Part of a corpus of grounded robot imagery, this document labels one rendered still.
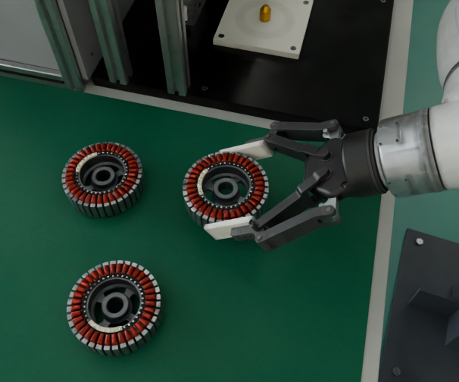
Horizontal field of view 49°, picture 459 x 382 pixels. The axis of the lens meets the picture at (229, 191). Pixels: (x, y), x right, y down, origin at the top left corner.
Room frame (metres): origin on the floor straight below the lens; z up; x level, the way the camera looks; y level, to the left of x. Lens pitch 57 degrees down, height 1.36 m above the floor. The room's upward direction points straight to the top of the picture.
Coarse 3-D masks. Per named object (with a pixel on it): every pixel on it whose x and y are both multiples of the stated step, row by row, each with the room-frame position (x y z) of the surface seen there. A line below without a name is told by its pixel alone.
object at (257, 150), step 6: (246, 144) 0.42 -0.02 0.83; (252, 144) 0.42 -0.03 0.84; (258, 144) 0.41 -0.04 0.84; (264, 144) 0.41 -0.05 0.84; (222, 150) 0.43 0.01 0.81; (228, 150) 0.42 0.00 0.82; (234, 150) 0.42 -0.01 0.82; (240, 150) 0.42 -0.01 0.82; (246, 150) 0.41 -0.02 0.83; (252, 150) 0.41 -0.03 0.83; (258, 150) 0.41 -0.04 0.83; (264, 150) 0.41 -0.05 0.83; (270, 150) 0.41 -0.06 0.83; (252, 156) 0.41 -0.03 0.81; (258, 156) 0.41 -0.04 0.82; (264, 156) 0.41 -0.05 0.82; (270, 156) 0.41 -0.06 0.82
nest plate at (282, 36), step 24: (240, 0) 0.79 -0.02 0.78; (264, 0) 0.79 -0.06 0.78; (288, 0) 0.79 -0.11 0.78; (312, 0) 0.79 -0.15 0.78; (240, 24) 0.73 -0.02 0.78; (264, 24) 0.73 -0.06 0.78; (288, 24) 0.73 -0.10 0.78; (240, 48) 0.68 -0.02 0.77; (264, 48) 0.67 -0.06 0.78; (288, 48) 0.67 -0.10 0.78
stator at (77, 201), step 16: (96, 144) 0.46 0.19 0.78; (112, 144) 0.46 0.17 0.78; (80, 160) 0.43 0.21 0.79; (96, 160) 0.44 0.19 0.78; (112, 160) 0.44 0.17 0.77; (128, 160) 0.43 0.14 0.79; (64, 176) 0.40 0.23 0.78; (80, 176) 0.41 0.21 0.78; (96, 176) 0.41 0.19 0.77; (112, 176) 0.41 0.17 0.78; (128, 176) 0.40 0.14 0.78; (144, 176) 0.42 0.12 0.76; (80, 192) 0.37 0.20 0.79; (96, 192) 0.38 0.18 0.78; (112, 192) 0.37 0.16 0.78; (128, 192) 0.38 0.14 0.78; (80, 208) 0.36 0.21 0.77; (96, 208) 0.35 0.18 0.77; (112, 208) 0.36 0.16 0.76
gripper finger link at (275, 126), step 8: (336, 120) 0.41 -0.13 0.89; (272, 128) 0.43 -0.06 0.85; (280, 128) 0.43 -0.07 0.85; (288, 128) 0.42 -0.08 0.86; (296, 128) 0.42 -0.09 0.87; (304, 128) 0.41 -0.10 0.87; (312, 128) 0.41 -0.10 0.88; (320, 128) 0.40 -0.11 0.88; (328, 128) 0.40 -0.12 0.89; (336, 128) 0.40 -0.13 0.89; (288, 136) 0.43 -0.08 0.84; (296, 136) 0.42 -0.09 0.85; (304, 136) 0.41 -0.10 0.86; (312, 136) 0.41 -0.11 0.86; (320, 136) 0.40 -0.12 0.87
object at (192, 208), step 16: (208, 160) 0.40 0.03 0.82; (224, 160) 0.40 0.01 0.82; (240, 160) 0.40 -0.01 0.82; (192, 176) 0.38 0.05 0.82; (208, 176) 0.38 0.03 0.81; (224, 176) 0.39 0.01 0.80; (240, 176) 0.39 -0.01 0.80; (256, 176) 0.38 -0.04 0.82; (192, 192) 0.35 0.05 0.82; (256, 192) 0.35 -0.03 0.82; (192, 208) 0.33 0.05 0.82; (208, 208) 0.33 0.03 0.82; (224, 208) 0.33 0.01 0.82; (240, 208) 0.33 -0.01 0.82; (256, 208) 0.33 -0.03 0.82
